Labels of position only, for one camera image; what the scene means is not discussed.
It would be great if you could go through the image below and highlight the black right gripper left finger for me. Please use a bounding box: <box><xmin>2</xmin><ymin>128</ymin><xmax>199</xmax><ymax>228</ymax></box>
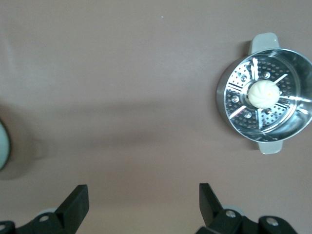
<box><xmin>0</xmin><ymin>184</ymin><xmax>89</xmax><ymax>234</ymax></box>

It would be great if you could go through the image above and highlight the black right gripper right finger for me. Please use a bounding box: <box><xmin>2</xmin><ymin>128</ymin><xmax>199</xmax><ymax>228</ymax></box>
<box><xmin>195</xmin><ymin>182</ymin><xmax>299</xmax><ymax>234</ymax></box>

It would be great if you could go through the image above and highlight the grey-green steel cooking pot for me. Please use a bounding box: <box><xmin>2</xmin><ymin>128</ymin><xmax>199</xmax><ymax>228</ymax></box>
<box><xmin>0</xmin><ymin>120</ymin><xmax>12</xmax><ymax>172</ymax></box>

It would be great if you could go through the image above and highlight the steel steamer basket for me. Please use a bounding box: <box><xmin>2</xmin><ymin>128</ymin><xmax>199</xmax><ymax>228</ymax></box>
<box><xmin>215</xmin><ymin>32</ymin><xmax>312</xmax><ymax>155</ymax></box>

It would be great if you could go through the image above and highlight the white steamed bun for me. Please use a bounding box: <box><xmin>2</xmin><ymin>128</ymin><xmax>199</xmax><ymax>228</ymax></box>
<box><xmin>246</xmin><ymin>80</ymin><xmax>279</xmax><ymax>109</ymax></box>

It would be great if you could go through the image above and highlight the brown table cover mat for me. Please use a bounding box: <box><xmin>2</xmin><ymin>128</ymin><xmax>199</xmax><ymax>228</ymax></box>
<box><xmin>0</xmin><ymin>0</ymin><xmax>312</xmax><ymax>234</ymax></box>

